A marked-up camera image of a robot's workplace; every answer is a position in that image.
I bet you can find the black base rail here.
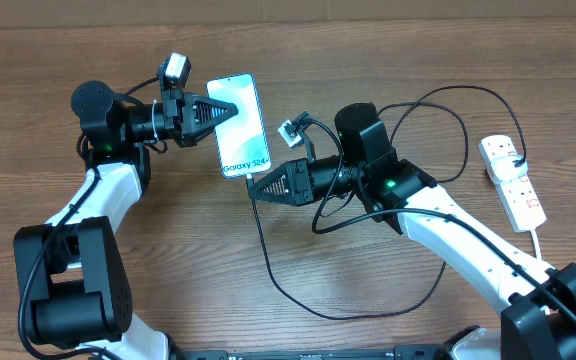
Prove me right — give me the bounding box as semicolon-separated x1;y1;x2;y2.
175;344;451;360

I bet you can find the white power strip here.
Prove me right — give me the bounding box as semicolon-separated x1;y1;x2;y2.
478;135;546;233

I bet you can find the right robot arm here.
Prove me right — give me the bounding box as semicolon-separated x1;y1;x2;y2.
247;103;576;359

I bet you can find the white charger plug adapter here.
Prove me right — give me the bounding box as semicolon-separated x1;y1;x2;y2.
489;154;528;184

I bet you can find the Samsung Galaxy smartphone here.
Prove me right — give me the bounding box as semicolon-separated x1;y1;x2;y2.
207;73;271;178

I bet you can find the white power strip cord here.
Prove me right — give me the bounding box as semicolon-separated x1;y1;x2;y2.
530;229;543;261

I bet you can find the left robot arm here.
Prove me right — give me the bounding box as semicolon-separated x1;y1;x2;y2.
13;80;238;359

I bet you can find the black USB-C charging cable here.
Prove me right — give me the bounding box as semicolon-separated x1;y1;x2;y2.
245;85;528;321

